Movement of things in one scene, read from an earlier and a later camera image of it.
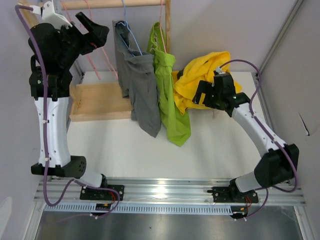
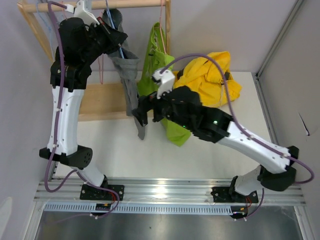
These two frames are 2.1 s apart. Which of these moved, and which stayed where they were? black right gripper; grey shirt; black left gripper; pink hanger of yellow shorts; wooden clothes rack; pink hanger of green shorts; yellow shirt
Moved: black left gripper; grey shirt; black right gripper; pink hanger of yellow shorts
Stayed: wooden clothes rack; pink hanger of green shorts; yellow shirt
